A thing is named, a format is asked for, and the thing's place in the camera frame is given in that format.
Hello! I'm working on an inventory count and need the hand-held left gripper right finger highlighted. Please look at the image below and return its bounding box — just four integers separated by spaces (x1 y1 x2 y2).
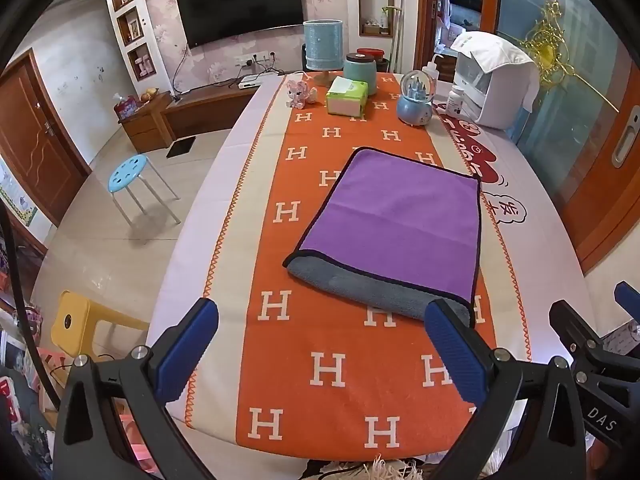
424 297 587 480

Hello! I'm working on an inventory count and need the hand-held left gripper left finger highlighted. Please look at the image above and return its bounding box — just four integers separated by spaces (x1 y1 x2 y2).
52 297 221 480

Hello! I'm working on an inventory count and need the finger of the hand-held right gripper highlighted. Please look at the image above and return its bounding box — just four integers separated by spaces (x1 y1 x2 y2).
614 281 640 320
548 300 627 378

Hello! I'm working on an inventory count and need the purple and grey towel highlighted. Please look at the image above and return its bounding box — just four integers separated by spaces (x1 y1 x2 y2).
282 147 483 328

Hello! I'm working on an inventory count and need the yellow plastic stool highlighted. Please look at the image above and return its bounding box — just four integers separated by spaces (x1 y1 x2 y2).
51 288 151 362

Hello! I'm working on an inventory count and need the wooden glass sliding door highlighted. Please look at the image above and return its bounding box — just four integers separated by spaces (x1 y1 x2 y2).
482 0 640 277

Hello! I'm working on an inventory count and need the orange letter-print blanket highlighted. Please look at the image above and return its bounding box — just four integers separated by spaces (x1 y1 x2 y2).
184 72 534 462

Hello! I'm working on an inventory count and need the blue round stool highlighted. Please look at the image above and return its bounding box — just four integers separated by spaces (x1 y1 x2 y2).
108 154 182 226

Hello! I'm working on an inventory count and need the white storage box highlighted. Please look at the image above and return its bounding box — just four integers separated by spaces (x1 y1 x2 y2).
452 52 533 131

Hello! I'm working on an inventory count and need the wooden television cabinet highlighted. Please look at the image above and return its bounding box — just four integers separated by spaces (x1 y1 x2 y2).
118 72 287 154

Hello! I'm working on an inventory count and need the red tissue box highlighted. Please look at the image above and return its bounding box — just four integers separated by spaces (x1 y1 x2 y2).
114 93 139 121

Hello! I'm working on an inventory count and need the white pill bottle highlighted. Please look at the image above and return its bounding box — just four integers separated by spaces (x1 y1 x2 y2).
446 85 466 116

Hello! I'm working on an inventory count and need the brown wooden door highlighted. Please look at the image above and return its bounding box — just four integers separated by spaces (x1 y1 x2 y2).
0 49 92 227

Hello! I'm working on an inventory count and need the gold hanging ornament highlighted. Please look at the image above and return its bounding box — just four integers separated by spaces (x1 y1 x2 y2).
517 2 621 114

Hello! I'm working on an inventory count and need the blue snow globe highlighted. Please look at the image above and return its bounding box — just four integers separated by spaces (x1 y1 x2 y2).
397 70 435 127

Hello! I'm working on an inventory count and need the white appliance with cloth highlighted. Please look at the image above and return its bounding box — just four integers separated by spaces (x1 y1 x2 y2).
449 31 542 111

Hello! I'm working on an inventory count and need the clear squeeze bottle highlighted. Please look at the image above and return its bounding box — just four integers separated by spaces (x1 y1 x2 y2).
421 53 448 97

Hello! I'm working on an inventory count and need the green tissue pack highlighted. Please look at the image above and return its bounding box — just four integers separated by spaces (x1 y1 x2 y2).
326 77 370 119

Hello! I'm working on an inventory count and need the white set-top box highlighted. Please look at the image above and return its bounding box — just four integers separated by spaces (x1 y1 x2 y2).
238 74 279 90

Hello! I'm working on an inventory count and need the pink toy bear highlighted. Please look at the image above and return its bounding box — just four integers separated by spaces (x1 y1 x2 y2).
286 79 317 110

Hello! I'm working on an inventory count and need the teal lidded jar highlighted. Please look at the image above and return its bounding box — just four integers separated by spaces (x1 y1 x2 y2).
343 52 379 96

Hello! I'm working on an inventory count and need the dark jar with red lid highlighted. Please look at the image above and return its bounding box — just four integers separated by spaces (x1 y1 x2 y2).
356 48 390 77

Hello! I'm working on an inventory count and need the mop with green head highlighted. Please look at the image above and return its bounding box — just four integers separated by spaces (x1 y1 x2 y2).
382 0 405 74

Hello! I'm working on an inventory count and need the blue table lamp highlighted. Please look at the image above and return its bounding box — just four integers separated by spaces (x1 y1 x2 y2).
303 19 345 86

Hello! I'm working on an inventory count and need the black flat television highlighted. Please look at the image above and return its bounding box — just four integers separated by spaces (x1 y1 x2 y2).
176 0 305 50

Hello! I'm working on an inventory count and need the metal door handle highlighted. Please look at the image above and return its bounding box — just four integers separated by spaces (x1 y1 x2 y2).
612 112 640 169

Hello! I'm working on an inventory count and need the black cable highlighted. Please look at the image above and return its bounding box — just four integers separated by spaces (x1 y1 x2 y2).
0 204 68 413

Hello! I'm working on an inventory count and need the wall poster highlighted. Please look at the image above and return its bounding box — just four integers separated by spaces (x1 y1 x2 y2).
0 156 39 227

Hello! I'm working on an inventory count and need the white wall socket strip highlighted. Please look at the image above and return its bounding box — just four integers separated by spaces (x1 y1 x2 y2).
234 50 276 67

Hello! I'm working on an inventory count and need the white wall niche shelf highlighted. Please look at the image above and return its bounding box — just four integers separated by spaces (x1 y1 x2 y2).
102 0 157 82

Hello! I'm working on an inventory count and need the white wall niche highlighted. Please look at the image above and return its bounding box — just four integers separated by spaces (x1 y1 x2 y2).
356 0 396 39

